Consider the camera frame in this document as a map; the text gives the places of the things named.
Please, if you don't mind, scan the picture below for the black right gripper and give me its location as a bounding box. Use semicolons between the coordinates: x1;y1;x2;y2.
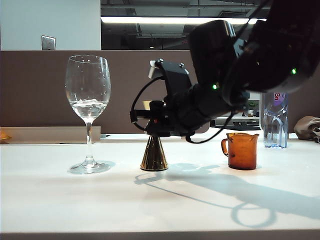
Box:
136;59;221;137

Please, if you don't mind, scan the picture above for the gold double jigger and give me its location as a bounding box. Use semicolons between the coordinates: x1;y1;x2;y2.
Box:
139;100;169;172

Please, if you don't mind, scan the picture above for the small amber measuring cup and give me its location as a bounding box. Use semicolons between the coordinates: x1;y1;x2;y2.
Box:
221;132;260;171

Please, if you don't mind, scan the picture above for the clear wine glass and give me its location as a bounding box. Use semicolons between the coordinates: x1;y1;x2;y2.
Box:
64;55;113;175

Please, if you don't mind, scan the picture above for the clear plastic water bottle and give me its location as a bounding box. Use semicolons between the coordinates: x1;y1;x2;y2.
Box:
261;92;289;149

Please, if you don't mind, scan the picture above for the white background desk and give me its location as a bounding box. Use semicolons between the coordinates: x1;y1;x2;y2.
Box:
212;116;261;127

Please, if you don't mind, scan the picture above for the potted green plant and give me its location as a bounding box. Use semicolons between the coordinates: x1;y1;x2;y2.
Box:
247;99;261;117

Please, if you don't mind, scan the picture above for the long ceiling light strip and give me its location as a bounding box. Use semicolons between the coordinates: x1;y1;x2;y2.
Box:
100;16;267;25

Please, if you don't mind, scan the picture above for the brown desk partition panel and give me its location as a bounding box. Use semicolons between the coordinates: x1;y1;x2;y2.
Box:
0;50;212;135
259;72;320;135

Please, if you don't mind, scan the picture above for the brown cloth bag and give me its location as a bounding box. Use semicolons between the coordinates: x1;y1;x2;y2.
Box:
293;115;320;144

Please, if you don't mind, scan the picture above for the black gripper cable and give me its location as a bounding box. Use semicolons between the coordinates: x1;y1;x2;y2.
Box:
184;109;237;145

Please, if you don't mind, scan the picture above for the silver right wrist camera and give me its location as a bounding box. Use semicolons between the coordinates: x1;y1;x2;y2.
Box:
147;59;165;80

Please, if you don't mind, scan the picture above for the metal wall switch plate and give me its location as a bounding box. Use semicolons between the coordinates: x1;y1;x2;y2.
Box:
41;35;57;51

